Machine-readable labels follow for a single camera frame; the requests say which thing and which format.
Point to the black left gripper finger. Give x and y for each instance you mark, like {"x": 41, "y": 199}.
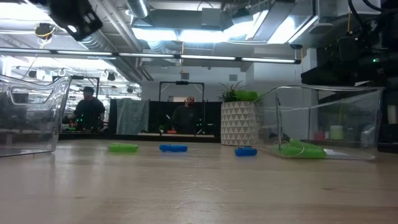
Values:
{"x": 85, "y": 26}

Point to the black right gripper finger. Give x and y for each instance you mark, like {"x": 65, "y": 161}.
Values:
{"x": 335, "y": 76}

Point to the clear rectangular plastic bin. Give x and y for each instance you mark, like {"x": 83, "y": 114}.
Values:
{"x": 342, "y": 109}

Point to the light green cup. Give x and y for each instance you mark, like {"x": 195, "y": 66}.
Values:
{"x": 336, "y": 132}

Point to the pink container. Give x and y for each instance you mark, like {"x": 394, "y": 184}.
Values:
{"x": 320, "y": 136}

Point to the long ceiling light bar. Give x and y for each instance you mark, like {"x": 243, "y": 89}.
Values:
{"x": 264, "y": 59}

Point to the grey hanging cloth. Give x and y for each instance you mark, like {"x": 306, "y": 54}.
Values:
{"x": 133, "y": 116}

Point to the succulent in patterned white pot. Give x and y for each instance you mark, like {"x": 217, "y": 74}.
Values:
{"x": 238, "y": 124}

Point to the silver ceiling duct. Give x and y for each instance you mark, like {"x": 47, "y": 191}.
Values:
{"x": 138, "y": 7}

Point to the black background rig frame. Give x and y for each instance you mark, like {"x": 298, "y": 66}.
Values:
{"x": 182, "y": 82}

